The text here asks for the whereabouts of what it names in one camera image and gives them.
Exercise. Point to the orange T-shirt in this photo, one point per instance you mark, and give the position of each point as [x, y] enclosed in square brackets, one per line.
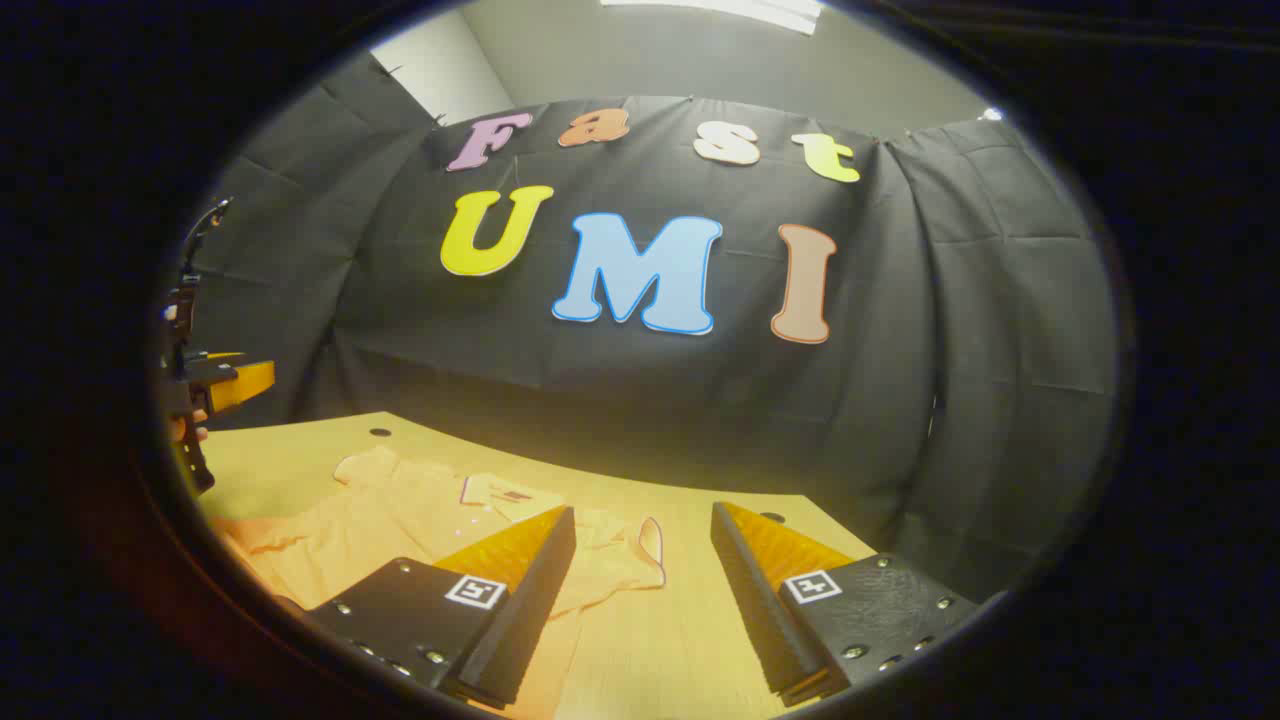
[400, 520]

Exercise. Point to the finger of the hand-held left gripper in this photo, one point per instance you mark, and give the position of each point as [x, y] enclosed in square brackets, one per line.
[222, 372]

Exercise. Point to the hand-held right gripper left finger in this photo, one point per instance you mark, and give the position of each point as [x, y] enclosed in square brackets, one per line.
[540, 600]

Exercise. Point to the black backdrop cloth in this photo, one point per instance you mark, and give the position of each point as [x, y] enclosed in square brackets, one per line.
[640, 400]

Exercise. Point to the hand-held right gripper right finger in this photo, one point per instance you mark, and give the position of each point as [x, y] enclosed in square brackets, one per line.
[750, 600]

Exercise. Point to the long ceiling light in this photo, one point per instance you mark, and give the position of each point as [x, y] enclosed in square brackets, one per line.
[720, 12]

